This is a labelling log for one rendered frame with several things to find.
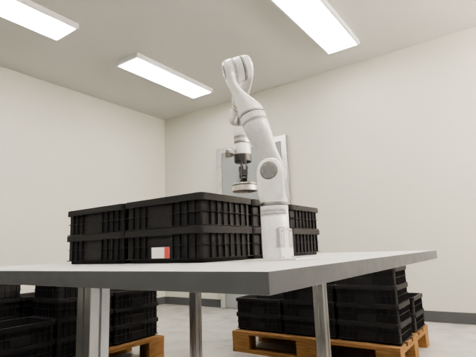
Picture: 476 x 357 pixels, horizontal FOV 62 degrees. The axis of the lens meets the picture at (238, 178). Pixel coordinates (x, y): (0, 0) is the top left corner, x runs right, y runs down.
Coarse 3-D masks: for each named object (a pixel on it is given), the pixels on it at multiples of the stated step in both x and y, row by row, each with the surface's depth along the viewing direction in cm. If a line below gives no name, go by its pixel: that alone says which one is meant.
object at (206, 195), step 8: (200, 192) 131; (144, 200) 146; (152, 200) 144; (160, 200) 141; (168, 200) 139; (176, 200) 136; (184, 200) 134; (224, 200) 139; (232, 200) 143; (240, 200) 147; (248, 200) 151; (128, 208) 151
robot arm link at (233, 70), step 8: (224, 64) 144; (232, 64) 142; (240, 64) 142; (224, 72) 145; (232, 72) 142; (240, 72) 143; (232, 80) 141; (240, 80) 145; (232, 88) 142; (240, 88) 141; (232, 96) 144; (240, 96) 139; (248, 96) 139; (240, 104) 139; (248, 104) 138; (256, 104) 138; (240, 112) 139
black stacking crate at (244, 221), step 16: (144, 208) 147; (160, 208) 142; (176, 208) 138; (192, 208) 133; (208, 208) 134; (224, 208) 140; (240, 208) 148; (144, 224) 146; (160, 224) 140; (176, 224) 137; (192, 224) 132; (208, 224) 131; (224, 224) 138; (240, 224) 147
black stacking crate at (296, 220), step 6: (288, 210) 179; (294, 210) 182; (300, 210) 188; (294, 216) 182; (300, 216) 187; (306, 216) 190; (312, 216) 197; (294, 222) 181; (300, 222) 186; (306, 222) 189; (312, 222) 195; (294, 228) 179; (300, 228) 183; (306, 228) 188; (312, 228) 195
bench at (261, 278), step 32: (320, 256) 149; (352, 256) 134; (384, 256) 123; (416, 256) 159; (96, 288) 104; (128, 288) 87; (160, 288) 82; (192, 288) 77; (224, 288) 72; (256, 288) 68; (288, 288) 72; (320, 288) 217; (96, 320) 103; (192, 320) 266; (320, 320) 215; (96, 352) 102; (192, 352) 263; (320, 352) 212
